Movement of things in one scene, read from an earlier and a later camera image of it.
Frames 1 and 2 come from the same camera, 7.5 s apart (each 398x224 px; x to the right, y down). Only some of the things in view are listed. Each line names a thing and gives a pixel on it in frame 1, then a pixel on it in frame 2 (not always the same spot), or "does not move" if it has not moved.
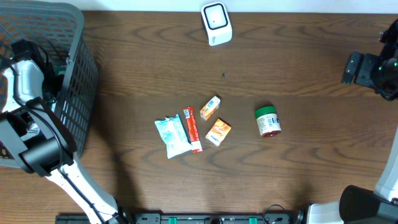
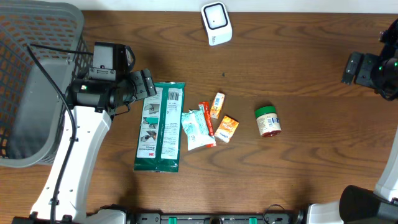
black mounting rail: x=189 y=218 does not move
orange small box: x=208 y=109 -> x=217 y=105
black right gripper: x=364 y=73 does not move
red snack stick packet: x=193 y=129 -> x=209 y=121
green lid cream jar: x=268 y=121 does not move
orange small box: x=217 y=134 -> x=226 y=129
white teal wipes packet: x=173 y=135 -> x=196 y=127
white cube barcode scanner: x=216 y=23 does not move
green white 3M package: x=60 y=70 -> x=158 y=147
